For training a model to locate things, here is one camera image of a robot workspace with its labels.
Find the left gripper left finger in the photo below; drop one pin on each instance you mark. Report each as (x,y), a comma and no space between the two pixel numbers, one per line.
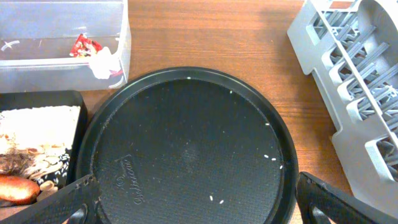
(75,203)

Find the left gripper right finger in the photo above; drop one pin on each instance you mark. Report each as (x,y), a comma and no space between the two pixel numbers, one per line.
(319,202)

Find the rice and peanut scraps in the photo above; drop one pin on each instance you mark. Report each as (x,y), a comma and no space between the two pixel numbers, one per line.
(47,135)

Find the orange carrot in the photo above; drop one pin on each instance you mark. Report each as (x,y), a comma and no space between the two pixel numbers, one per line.
(18,190)

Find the brown food scrap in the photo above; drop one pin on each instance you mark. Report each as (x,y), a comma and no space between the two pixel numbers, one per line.
(15,163)

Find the white tissue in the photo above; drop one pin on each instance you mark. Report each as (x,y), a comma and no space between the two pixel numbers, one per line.
(104,64)

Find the red snack wrapper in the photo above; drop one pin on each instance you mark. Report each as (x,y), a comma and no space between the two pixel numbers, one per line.
(85,47)

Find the grey plate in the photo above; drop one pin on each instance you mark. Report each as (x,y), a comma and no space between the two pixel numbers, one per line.
(383,16)

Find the black rectangular waste bin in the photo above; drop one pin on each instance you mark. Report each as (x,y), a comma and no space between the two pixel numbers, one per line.
(11,101)

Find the clear plastic waste bin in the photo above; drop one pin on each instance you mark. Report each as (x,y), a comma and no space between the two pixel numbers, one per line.
(37,37)

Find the grey plastic dishwasher rack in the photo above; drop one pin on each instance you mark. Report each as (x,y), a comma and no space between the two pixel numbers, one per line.
(360,97)

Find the round black serving tray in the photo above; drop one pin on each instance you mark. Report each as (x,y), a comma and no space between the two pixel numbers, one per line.
(190,145)

